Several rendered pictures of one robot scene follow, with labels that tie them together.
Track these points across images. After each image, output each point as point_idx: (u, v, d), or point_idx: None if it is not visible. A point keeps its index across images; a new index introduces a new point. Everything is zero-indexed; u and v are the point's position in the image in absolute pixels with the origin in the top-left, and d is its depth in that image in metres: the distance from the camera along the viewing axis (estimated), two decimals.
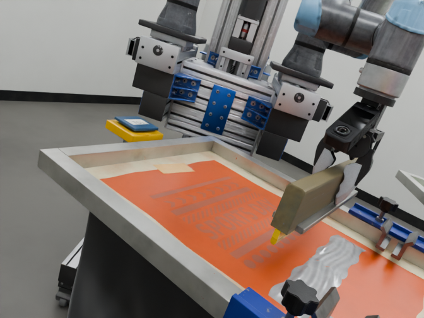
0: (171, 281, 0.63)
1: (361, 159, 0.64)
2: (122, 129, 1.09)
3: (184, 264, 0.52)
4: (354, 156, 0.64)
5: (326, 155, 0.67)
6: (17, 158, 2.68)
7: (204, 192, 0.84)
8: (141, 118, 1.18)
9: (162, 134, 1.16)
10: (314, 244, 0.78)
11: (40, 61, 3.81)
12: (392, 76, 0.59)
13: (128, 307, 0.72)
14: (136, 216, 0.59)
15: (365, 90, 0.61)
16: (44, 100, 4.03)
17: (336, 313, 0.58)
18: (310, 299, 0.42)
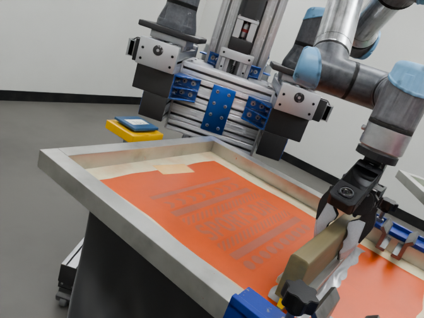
0: (171, 281, 0.63)
1: (364, 216, 0.63)
2: (122, 129, 1.09)
3: (184, 264, 0.52)
4: (357, 213, 0.64)
5: (329, 210, 0.67)
6: (17, 158, 2.68)
7: (204, 193, 0.84)
8: (141, 118, 1.18)
9: (162, 134, 1.16)
10: None
11: (40, 61, 3.81)
12: (395, 137, 0.59)
13: (128, 307, 0.72)
14: (136, 216, 0.59)
15: (368, 149, 0.61)
16: (44, 100, 4.03)
17: (335, 315, 0.58)
18: (310, 299, 0.42)
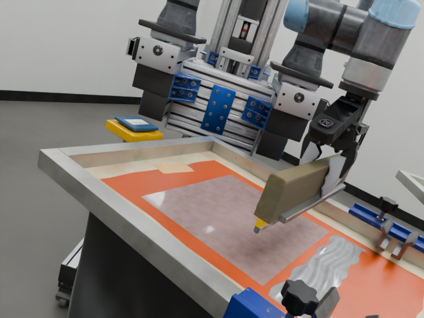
0: (171, 281, 0.63)
1: (345, 151, 0.65)
2: (122, 129, 1.09)
3: (184, 264, 0.52)
4: (339, 149, 0.65)
5: (312, 148, 0.68)
6: (17, 158, 2.68)
7: None
8: (141, 118, 1.18)
9: (162, 134, 1.16)
10: (314, 244, 0.78)
11: (40, 61, 3.81)
12: (374, 70, 0.60)
13: (128, 307, 0.72)
14: (136, 216, 0.59)
15: (348, 84, 0.63)
16: (44, 100, 4.03)
17: (336, 313, 0.58)
18: (310, 299, 0.42)
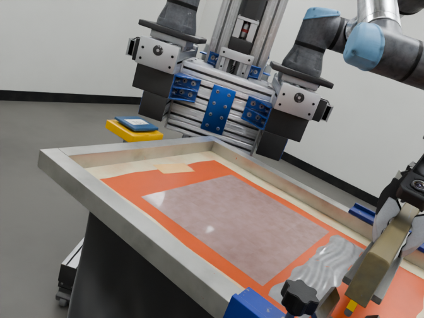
0: (171, 281, 0.63)
1: None
2: (122, 129, 1.09)
3: (184, 264, 0.52)
4: None
5: (391, 204, 0.61)
6: (17, 158, 2.68)
7: None
8: (141, 118, 1.18)
9: (162, 134, 1.16)
10: (314, 244, 0.78)
11: (40, 61, 3.81)
12: None
13: (128, 307, 0.72)
14: (136, 216, 0.59)
15: None
16: (44, 100, 4.03)
17: (336, 313, 0.58)
18: (310, 299, 0.42)
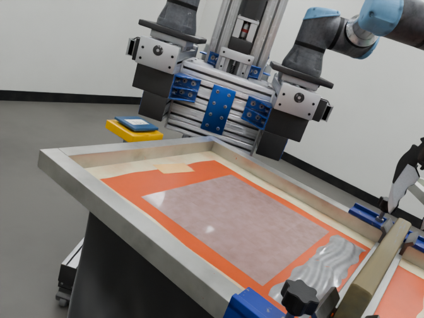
0: (171, 281, 0.63)
1: None
2: (122, 129, 1.09)
3: (184, 264, 0.52)
4: None
5: (409, 172, 0.59)
6: (17, 158, 2.68)
7: None
8: (141, 118, 1.18)
9: (162, 134, 1.16)
10: (314, 244, 0.78)
11: (40, 61, 3.81)
12: None
13: (128, 307, 0.72)
14: (136, 216, 0.59)
15: None
16: (44, 100, 4.03)
17: None
18: (310, 299, 0.42)
